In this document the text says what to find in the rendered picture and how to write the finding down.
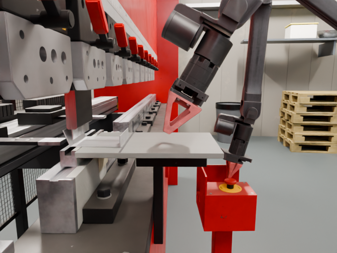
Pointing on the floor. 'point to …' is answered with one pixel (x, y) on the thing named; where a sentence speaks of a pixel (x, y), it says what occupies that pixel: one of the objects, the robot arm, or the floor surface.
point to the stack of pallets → (308, 121)
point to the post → (18, 194)
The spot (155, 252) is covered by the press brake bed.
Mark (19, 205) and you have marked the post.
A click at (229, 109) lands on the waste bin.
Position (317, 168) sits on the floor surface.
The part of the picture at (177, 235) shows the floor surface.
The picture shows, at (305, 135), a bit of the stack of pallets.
